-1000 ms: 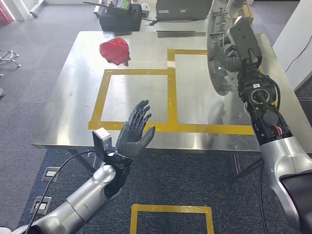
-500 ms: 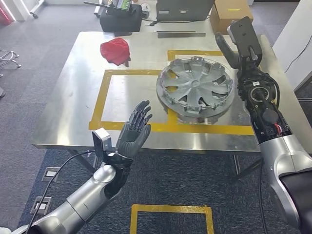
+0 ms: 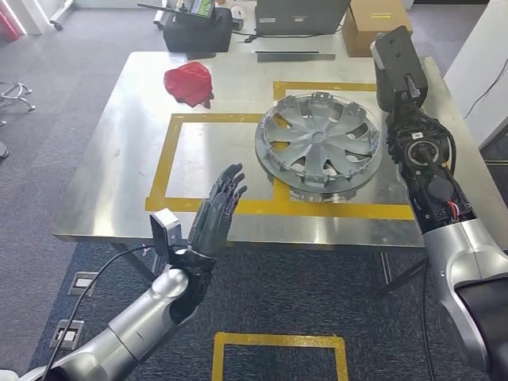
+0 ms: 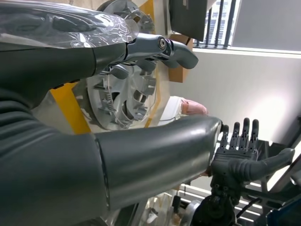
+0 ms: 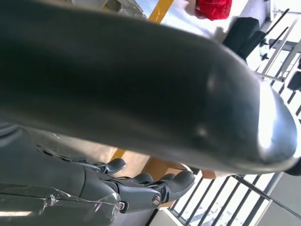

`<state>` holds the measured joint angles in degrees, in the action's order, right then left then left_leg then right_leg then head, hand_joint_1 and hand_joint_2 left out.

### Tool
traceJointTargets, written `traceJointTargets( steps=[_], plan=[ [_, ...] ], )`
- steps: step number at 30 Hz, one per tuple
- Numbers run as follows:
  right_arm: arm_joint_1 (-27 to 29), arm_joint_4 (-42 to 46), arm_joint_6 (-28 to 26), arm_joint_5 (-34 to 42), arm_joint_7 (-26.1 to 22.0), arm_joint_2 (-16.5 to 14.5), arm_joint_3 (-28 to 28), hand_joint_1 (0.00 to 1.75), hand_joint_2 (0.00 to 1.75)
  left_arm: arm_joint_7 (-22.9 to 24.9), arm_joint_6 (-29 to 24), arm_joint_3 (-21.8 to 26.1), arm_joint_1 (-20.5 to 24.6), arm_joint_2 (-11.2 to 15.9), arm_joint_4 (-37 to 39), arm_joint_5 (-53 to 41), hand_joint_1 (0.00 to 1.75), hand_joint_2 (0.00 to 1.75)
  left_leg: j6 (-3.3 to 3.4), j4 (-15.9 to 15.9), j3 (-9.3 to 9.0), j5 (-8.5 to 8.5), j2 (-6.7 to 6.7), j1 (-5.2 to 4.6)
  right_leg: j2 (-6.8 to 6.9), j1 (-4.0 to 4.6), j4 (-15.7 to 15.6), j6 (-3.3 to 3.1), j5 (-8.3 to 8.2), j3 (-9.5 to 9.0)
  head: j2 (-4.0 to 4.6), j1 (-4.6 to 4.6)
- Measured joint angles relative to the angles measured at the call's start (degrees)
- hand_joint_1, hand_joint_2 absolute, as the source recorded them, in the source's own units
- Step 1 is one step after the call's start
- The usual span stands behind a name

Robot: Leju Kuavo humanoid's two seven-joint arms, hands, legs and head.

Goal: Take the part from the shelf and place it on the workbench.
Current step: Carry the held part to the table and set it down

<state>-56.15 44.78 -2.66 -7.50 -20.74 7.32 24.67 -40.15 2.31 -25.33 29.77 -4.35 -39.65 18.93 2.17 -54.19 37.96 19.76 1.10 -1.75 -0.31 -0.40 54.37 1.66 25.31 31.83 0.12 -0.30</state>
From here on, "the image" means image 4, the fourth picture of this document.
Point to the brown cardboard box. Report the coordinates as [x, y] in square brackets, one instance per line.
[179, 75]

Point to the dark grey monitor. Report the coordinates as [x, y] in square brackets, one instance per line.
[188, 18]

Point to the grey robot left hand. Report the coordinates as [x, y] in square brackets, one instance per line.
[152, 156]

